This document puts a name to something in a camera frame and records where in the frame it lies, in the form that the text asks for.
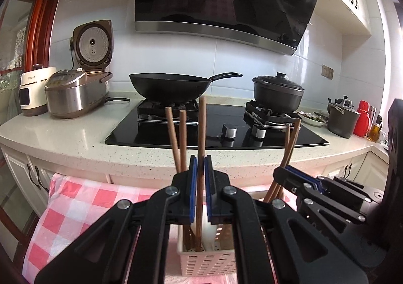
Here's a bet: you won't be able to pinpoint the white perforated utensil basket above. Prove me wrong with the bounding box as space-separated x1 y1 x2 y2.
177 225 236 276

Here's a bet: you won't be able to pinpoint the brown wooden chopstick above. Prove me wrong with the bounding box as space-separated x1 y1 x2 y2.
195 96 206 252

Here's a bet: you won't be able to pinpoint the red white checkered tablecloth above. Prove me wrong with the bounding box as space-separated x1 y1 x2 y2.
22 171 300 284

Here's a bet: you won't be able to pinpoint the oil bottle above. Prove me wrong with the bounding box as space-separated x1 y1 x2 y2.
367 115 383 142

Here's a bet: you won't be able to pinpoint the red thermos jug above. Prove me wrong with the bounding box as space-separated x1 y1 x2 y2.
353 100 370 137

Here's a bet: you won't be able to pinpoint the grey stock pot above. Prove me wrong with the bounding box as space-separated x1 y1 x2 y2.
327 96 360 139

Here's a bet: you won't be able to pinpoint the small plate of food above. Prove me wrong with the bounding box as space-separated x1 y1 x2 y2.
296 111 327 127

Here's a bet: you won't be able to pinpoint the steel flask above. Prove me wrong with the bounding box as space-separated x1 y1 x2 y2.
369 105 376 126

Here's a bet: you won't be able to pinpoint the white lower cabinets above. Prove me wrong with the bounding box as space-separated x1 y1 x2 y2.
0 141 391 218

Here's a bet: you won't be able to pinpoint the black glass gas stove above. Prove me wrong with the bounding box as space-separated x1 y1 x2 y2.
104 98 330 150

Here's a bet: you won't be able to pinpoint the black lidded pot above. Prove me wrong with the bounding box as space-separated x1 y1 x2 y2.
252 72 305 113

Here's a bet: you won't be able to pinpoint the brown chopstick on cloth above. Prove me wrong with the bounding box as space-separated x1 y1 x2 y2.
179 110 188 172

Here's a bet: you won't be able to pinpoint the black wok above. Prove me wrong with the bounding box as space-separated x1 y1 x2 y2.
129 72 243 105

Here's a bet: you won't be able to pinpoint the open silver rice cooker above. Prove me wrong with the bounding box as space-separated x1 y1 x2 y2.
45 20 113 119

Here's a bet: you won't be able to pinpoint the white small appliance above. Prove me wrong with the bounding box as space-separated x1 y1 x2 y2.
18 64 57 117

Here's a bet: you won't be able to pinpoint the red framed glass door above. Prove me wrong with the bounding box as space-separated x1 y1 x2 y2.
1 0 59 239

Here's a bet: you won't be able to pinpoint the wall switch plate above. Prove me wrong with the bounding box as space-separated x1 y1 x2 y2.
321 64 334 80

